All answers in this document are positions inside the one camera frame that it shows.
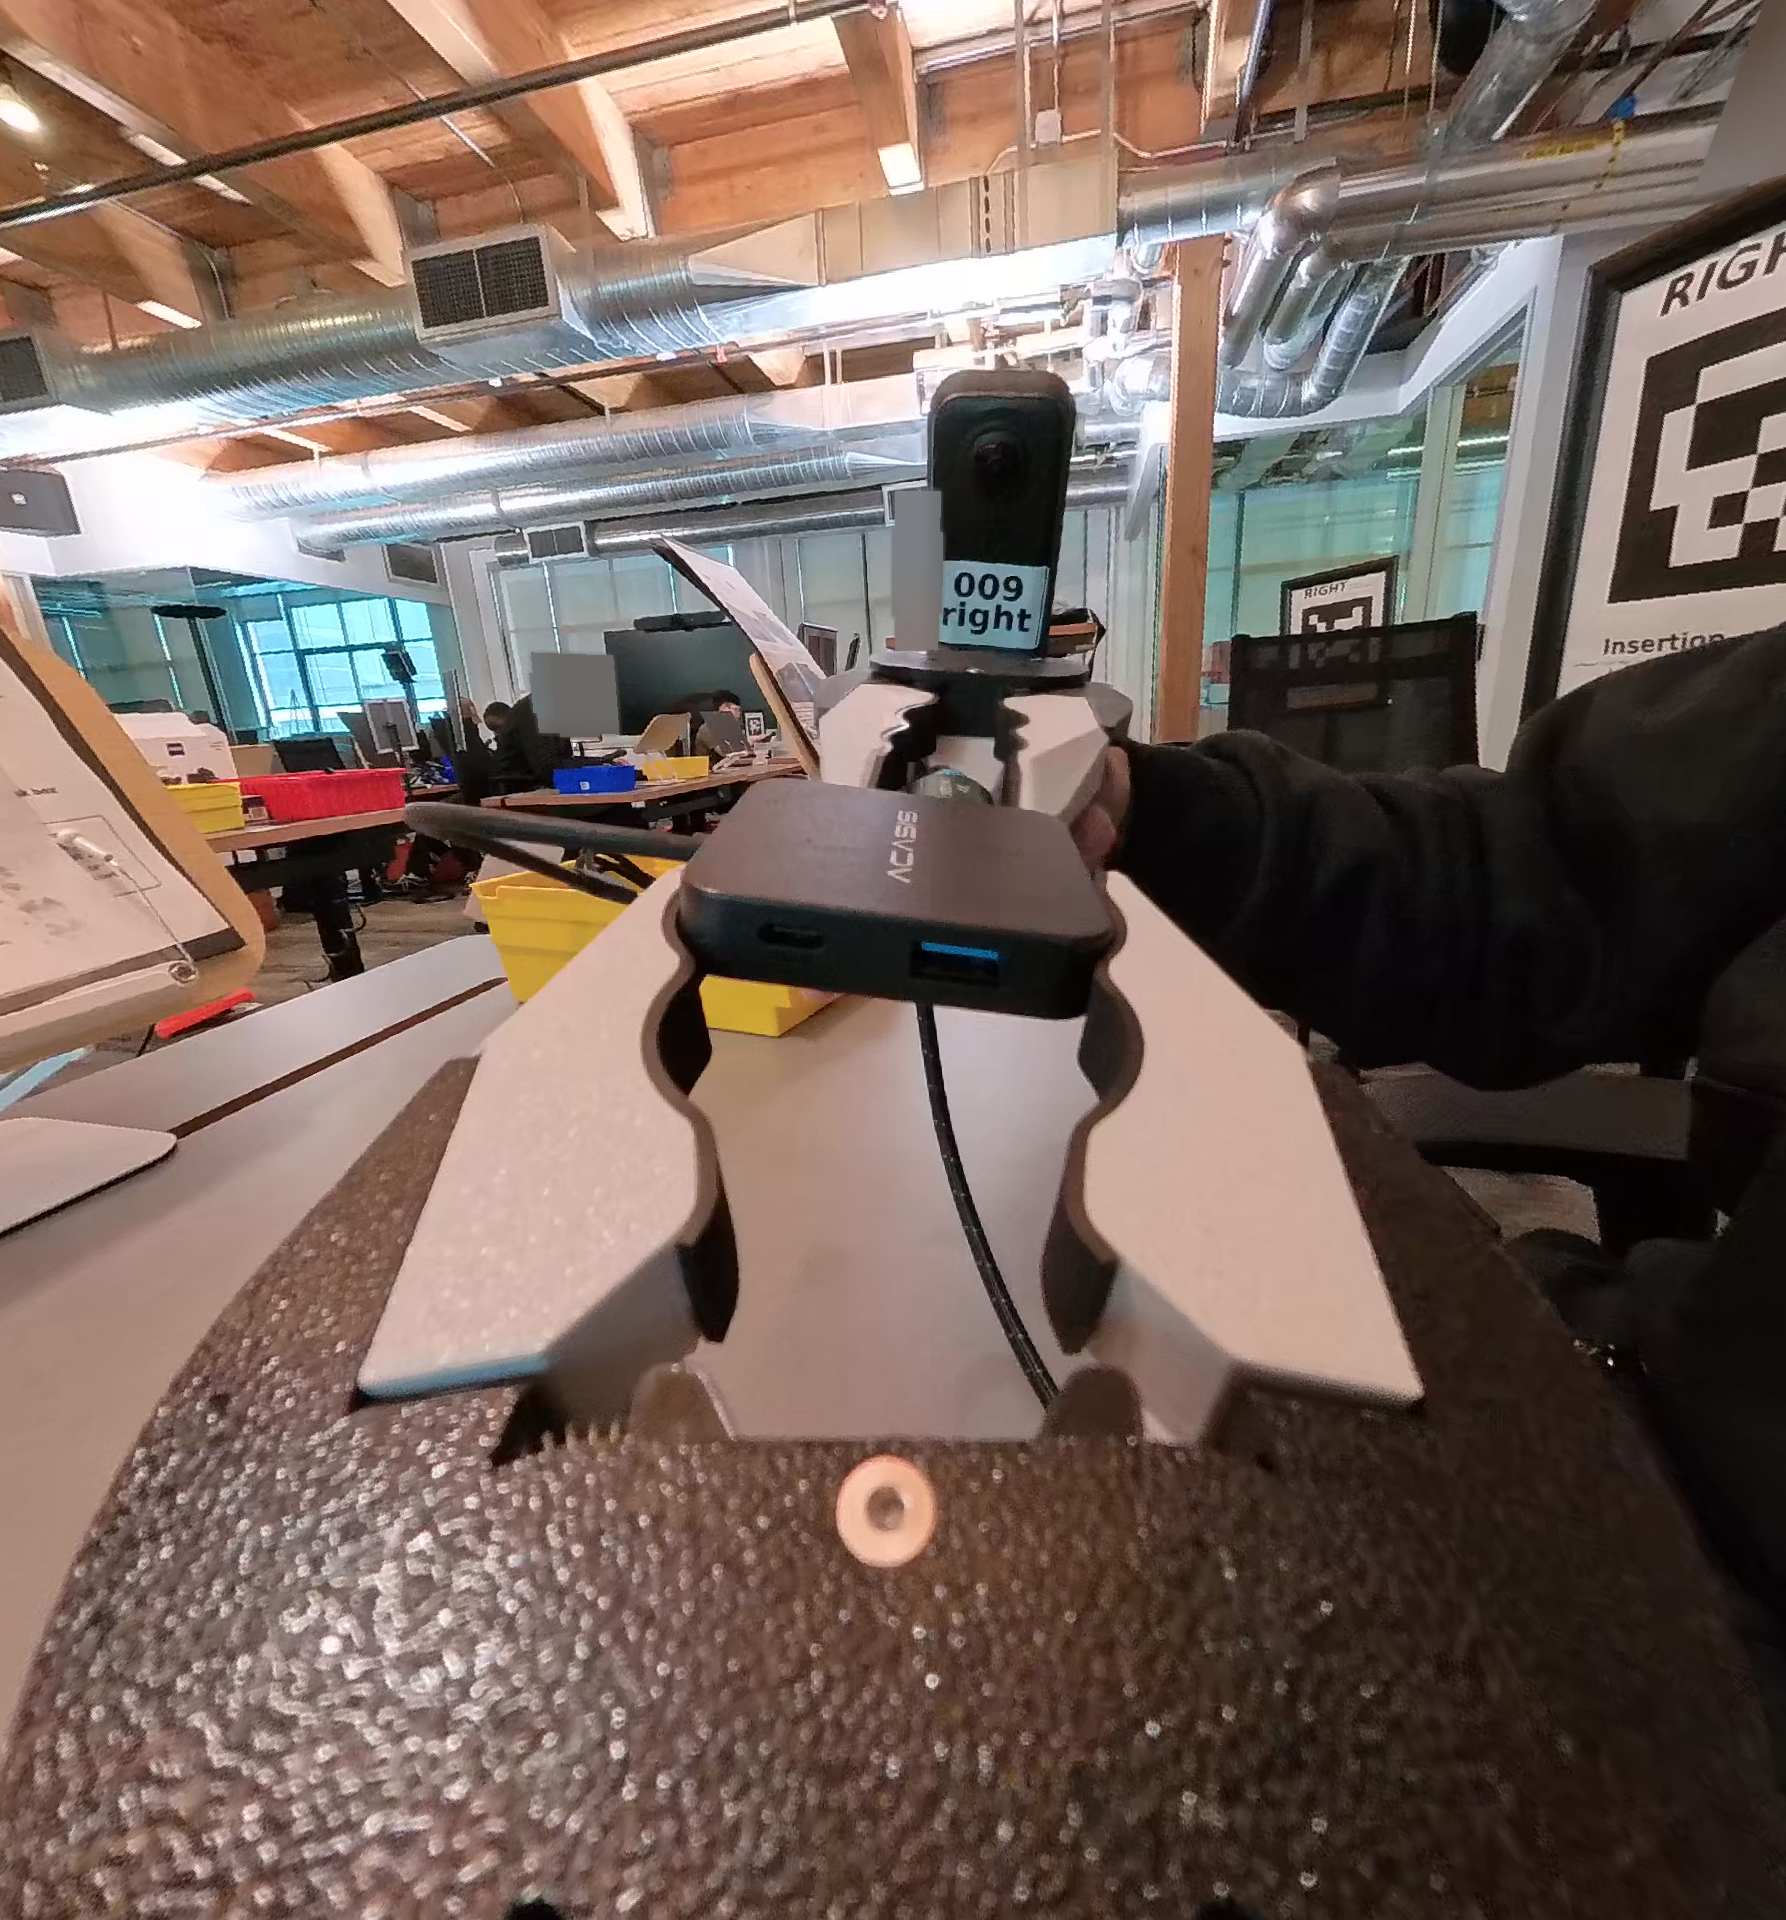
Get silver air duct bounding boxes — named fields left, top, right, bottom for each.
left=0, top=196, right=1184, bottom=458

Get red plastic bin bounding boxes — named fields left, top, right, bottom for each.
left=237, top=770, right=410, bottom=826

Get light wooden post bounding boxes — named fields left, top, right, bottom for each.
left=1153, top=233, right=1231, bottom=747

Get wooden document stand with paper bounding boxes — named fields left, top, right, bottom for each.
left=653, top=536, right=835, bottom=783
left=0, top=548, right=268, bottom=1104

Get white box appliance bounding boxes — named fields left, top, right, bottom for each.
left=120, top=712, right=237, bottom=783

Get black hub cable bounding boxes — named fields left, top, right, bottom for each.
left=401, top=799, right=708, bottom=906

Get person's right forearm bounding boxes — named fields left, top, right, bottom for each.
left=1118, top=577, right=1786, bottom=1096

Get person's right hand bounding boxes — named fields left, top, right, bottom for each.
left=1083, top=744, right=1137, bottom=874

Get white stand base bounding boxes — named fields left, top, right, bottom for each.
left=0, top=1117, right=180, bottom=1272

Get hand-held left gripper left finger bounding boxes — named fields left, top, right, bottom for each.
left=356, top=877, right=737, bottom=1404

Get black mesh office chair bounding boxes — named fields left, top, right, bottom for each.
left=1226, top=611, right=1483, bottom=783

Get black braided usb cable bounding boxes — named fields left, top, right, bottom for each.
left=907, top=757, right=1064, bottom=1410

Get small black white marker poster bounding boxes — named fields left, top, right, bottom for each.
left=1277, top=557, right=1400, bottom=641

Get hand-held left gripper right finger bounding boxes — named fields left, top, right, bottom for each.
left=1040, top=874, right=1428, bottom=1448

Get silver bent duct pipes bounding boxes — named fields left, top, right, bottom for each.
left=1214, top=150, right=1434, bottom=421

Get person's black printed sweatshirt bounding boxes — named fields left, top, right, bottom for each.
left=1493, top=885, right=1786, bottom=1920

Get black monitor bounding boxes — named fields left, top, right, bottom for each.
left=602, top=621, right=757, bottom=737

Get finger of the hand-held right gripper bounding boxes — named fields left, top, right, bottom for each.
left=820, top=675, right=933, bottom=791
left=1000, top=685, right=1136, bottom=872

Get black ceiling pipe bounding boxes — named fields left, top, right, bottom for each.
left=0, top=0, right=901, bottom=243

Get dark grey multiport hub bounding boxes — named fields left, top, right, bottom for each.
left=674, top=780, right=1120, bottom=1022

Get framed black white marker poster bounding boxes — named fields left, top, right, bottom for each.
left=1522, top=156, right=1786, bottom=722

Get wooden edged desk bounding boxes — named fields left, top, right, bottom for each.
left=208, top=803, right=418, bottom=966
left=492, top=757, right=809, bottom=824

